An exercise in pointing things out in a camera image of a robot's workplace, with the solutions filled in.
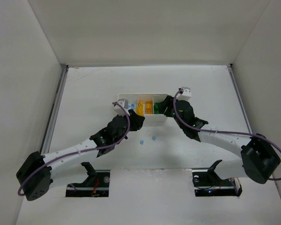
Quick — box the white three-compartment tray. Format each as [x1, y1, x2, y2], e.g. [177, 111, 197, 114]
[118, 93, 168, 126]

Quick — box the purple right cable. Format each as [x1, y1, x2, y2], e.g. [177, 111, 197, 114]
[173, 88, 281, 180]

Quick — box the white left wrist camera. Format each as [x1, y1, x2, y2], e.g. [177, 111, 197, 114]
[114, 98, 128, 116]

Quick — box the yellow rectangular lego brick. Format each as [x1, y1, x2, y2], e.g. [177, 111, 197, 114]
[136, 106, 144, 116]

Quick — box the left aluminium rail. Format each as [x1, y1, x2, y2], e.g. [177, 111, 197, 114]
[38, 64, 69, 155]

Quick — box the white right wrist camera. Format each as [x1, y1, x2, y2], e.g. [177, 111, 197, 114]
[177, 87, 192, 101]

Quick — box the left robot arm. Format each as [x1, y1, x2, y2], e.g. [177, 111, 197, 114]
[16, 110, 145, 201]

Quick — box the aluminium rail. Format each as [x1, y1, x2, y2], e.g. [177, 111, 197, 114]
[227, 64, 253, 134]
[38, 64, 69, 155]

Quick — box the purple cable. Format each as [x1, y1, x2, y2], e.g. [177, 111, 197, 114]
[17, 101, 132, 196]
[173, 88, 281, 180]

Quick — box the right aluminium rail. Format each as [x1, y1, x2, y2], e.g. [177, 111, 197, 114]
[227, 64, 253, 134]

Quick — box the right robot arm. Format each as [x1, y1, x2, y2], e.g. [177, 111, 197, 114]
[154, 96, 281, 184]

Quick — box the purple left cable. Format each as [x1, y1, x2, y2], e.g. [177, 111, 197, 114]
[17, 101, 132, 196]

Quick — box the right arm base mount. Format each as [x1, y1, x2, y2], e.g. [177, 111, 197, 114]
[192, 160, 243, 197]

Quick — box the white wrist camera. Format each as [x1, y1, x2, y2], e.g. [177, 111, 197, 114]
[114, 98, 128, 116]
[177, 87, 192, 101]

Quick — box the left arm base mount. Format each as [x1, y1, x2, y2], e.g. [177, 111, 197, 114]
[65, 162, 111, 198]

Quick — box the green square lego brick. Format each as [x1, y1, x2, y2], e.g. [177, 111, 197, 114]
[153, 103, 160, 114]

